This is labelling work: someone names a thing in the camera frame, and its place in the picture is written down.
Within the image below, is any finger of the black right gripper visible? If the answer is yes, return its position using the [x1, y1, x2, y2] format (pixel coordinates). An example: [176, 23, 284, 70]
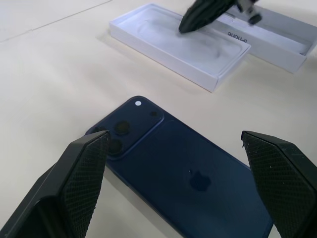
[178, 0, 218, 34]
[186, 0, 239, 34]

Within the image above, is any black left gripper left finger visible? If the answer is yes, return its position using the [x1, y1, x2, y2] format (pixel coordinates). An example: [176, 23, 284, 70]
[0, 130, 111, 238]

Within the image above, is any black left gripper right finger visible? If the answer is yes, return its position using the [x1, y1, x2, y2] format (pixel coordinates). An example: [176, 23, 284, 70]
[241, 130, 317, 238]

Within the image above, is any white phone box base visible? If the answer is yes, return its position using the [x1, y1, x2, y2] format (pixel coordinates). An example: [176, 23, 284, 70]
[108, 4, 252, 94]

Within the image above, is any white phone box lid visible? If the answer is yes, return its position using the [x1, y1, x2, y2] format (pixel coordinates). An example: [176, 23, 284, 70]
[205, 4, 317, 74]

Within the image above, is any dark blue smartphone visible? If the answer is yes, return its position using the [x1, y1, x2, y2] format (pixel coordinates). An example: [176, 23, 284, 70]
[84, 95, 274, 238]

